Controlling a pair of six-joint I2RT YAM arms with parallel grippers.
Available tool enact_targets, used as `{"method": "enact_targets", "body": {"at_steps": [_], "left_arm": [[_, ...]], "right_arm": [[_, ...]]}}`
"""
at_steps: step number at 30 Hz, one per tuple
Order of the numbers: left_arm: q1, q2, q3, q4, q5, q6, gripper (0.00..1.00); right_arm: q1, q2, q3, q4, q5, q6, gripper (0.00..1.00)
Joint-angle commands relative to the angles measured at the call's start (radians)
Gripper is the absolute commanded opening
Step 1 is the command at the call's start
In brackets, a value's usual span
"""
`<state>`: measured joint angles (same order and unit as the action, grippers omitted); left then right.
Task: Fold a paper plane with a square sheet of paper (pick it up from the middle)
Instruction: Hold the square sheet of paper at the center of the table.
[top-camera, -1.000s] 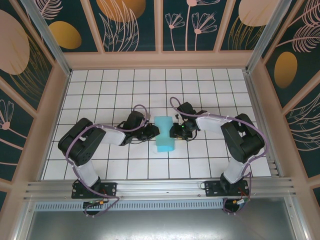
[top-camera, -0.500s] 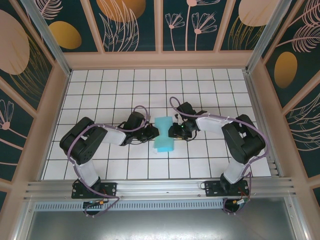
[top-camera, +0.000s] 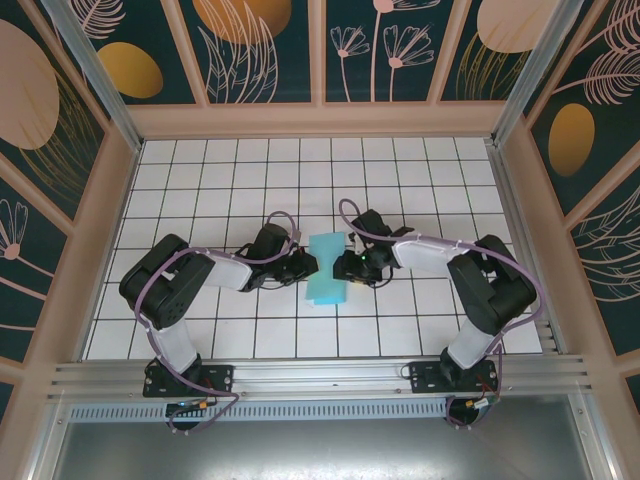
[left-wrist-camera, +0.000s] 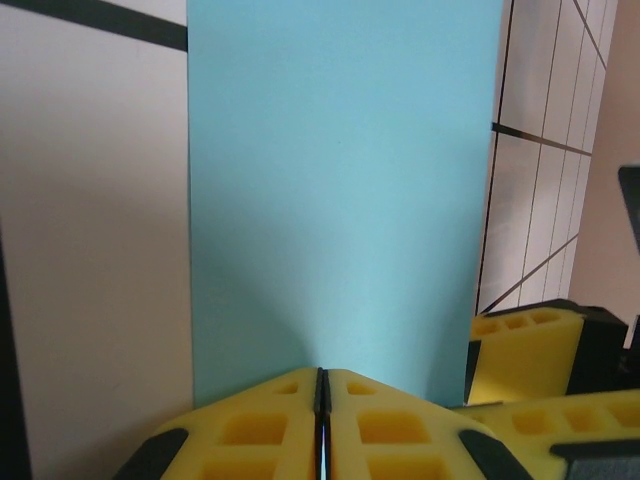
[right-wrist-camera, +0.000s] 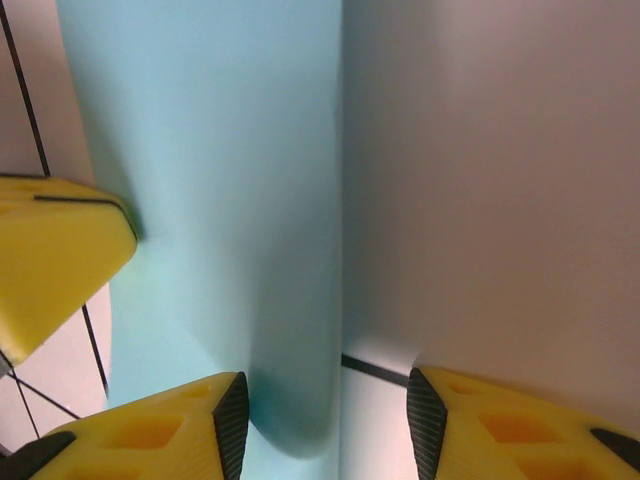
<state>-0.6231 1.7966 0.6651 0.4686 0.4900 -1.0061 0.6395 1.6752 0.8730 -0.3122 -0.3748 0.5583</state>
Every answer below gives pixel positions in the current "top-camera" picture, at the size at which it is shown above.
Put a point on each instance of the teal square paper sheet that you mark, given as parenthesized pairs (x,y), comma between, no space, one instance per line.
(327,292)

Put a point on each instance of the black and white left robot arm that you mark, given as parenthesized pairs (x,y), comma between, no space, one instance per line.
(165,280)

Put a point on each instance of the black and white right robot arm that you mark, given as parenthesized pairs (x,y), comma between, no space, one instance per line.
(490,295)

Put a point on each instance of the grey metal sheet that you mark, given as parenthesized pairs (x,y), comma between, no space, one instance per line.
(320,450)

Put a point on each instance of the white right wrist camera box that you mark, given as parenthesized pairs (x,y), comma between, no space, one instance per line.
(355,242)

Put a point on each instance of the aluminium mounting rail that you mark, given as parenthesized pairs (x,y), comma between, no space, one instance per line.
(320,375)

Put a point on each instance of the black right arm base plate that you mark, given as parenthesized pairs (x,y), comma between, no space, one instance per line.
(425,382)

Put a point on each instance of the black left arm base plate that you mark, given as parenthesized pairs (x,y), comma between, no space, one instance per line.
(220,380)

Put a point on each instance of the aluminium side rail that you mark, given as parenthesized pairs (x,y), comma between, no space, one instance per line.
(521,225)

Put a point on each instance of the aluminium frame post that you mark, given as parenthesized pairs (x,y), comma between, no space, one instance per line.
(96,75)
(535,75)

